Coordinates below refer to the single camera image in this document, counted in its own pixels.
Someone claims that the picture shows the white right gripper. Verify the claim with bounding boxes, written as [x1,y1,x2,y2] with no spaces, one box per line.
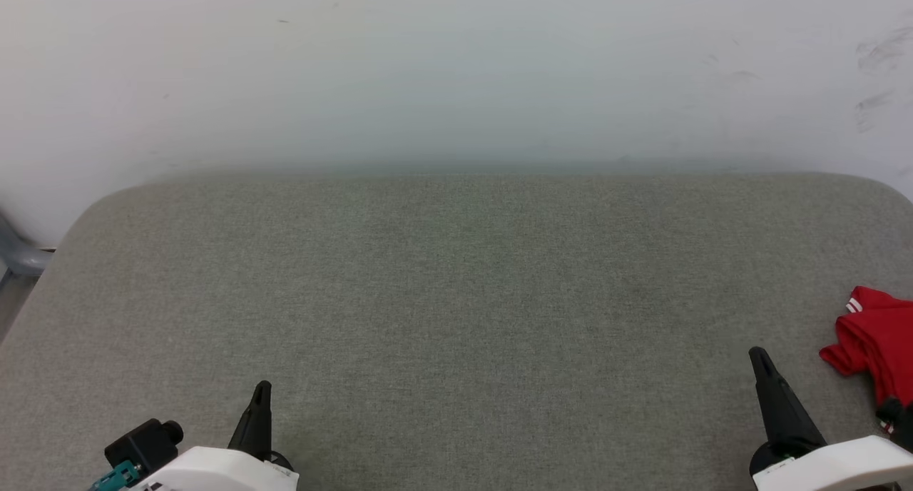
[748,347,913,491]

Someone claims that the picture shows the teal cable connector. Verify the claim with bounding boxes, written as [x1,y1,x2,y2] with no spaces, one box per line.
[89,461,141,491]

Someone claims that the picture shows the grey curved pipe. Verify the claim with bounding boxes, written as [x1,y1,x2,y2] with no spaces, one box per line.
[0,213,55,278]

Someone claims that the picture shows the red and white garment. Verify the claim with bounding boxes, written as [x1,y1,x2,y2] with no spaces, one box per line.
[819,285,913,435]

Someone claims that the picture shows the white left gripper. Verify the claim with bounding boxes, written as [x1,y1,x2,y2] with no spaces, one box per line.
[132,380,300,491]

